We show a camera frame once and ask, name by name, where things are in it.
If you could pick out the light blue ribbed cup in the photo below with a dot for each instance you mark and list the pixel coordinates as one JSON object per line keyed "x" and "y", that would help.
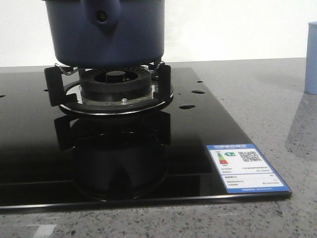
{"x": 311, "y": 60}

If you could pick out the black glass gas stove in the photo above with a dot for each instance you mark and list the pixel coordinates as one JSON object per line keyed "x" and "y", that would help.
{"x": 52, "y": 160}

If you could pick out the dark blue cooking pot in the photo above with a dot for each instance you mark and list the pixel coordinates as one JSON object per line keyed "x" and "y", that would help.
{"x": 106, "y": 33}

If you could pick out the right black pot support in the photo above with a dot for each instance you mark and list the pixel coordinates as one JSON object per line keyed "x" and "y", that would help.
{"x": 64, "y": 90}

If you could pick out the blue energy label sticker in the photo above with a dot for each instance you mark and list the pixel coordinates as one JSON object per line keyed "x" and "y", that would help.
{"x": 243, "y": 169}

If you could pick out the right black gas burner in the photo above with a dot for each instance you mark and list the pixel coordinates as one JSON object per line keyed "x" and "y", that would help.
{"x": 114, "y": 84}

